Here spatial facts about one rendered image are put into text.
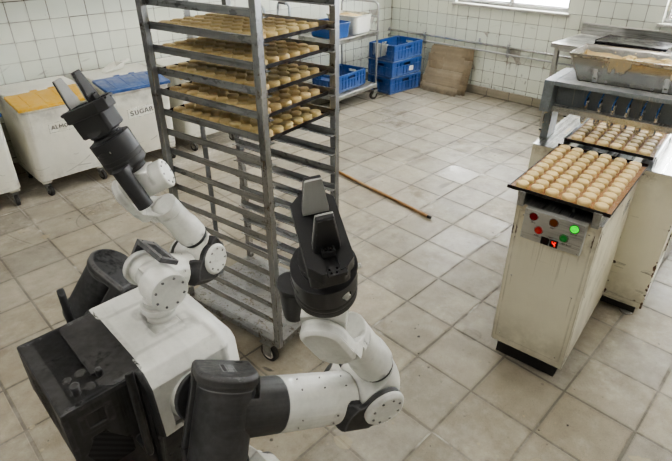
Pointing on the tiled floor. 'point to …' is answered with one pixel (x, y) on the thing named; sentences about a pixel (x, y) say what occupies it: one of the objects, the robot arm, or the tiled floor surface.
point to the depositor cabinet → (635, 259)
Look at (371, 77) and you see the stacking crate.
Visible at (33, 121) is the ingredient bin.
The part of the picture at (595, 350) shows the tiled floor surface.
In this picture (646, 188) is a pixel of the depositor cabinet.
